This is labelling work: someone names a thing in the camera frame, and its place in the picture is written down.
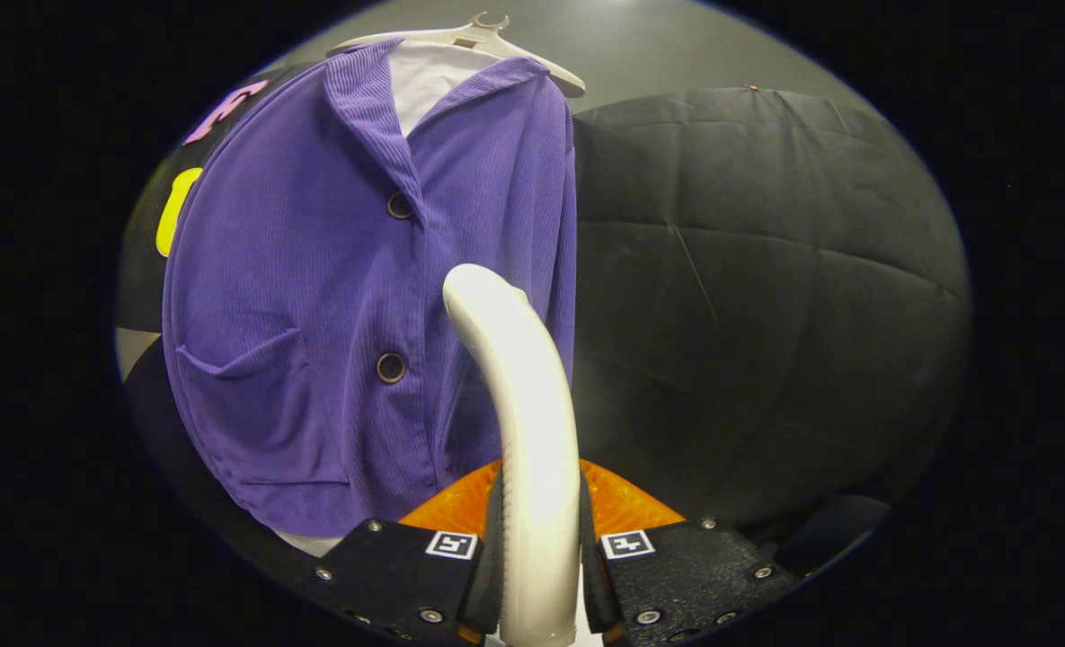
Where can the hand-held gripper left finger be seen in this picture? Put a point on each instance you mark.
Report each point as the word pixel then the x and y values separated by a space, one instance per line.
pixel 388 575

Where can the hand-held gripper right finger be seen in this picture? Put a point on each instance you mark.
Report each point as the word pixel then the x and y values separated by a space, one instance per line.
pixel 694 575

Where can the white garment steamer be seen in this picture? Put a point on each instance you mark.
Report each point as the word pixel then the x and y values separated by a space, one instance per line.
pixel 536 431

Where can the white shirt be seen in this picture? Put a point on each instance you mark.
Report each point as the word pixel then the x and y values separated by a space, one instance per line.
pixel 433 81

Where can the white clothes hanger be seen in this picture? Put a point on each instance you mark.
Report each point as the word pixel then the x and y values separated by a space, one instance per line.
pixel 487 38

